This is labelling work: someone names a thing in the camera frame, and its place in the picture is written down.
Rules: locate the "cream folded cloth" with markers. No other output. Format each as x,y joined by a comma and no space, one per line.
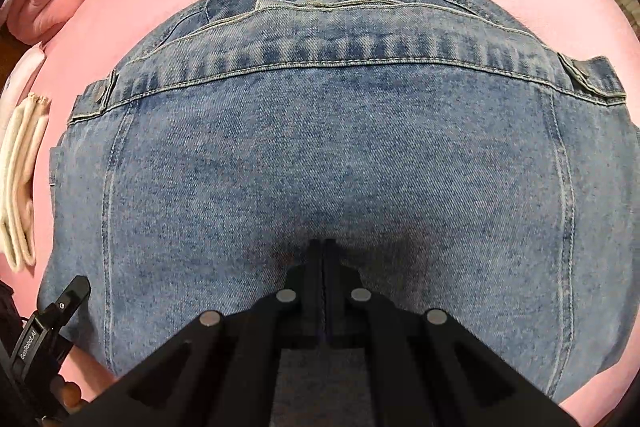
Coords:
22,172

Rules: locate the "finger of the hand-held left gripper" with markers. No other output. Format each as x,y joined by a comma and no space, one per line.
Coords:
67,299

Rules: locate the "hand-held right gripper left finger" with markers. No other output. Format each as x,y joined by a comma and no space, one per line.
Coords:
312,302

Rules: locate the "blue denim jacket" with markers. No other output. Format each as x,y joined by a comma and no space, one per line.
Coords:
325,147

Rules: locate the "person's left hand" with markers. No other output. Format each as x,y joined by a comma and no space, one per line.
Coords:
67,394

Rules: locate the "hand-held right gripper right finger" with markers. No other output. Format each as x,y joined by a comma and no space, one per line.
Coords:
334,302

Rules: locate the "pale pink pillow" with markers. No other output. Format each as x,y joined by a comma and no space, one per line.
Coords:
20,74

